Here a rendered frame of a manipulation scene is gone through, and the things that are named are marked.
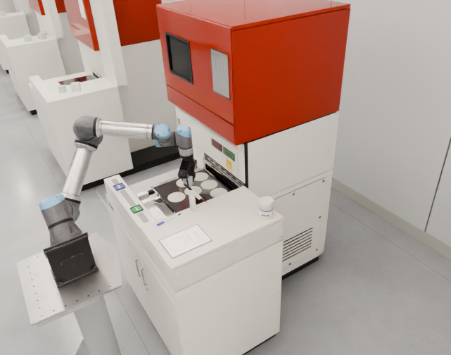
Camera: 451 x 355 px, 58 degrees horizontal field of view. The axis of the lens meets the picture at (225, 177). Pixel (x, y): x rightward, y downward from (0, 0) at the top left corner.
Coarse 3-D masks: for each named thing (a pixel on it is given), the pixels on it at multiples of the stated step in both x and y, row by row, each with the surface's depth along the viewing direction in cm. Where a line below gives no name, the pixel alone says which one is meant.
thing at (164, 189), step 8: (208, 176) 247; (168, 184) 242; (176, 184) 242; (200, 184) 240; (160, 192) 235; (168, 192) 234; (184, 192) 233; (208, 192) 232; (168, 200) 228; (184, 200) 227; (200, 200) 226; (176, 208) 221; (184, 208) 220
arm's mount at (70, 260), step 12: (72, 240) 180; (84, 240) 184; (48, 252) 175; (60, 252) 179; (72, 252) 183; (84, 252) 186; (60, 264) 182; (72, 264) 185; (84, 264) 189; (60, 276) 185; (72, 276) 188; (84, 276) 192
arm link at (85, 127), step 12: (84, 120) 194; (96, 120) 194; (108, 120) 196; (84, 132) 195; (96, 132) 194; (108, 132) 195; (120, 132) 195; (132, 132) 195; (144, 132) 195; (156, 132) 193; (168, 132) 194
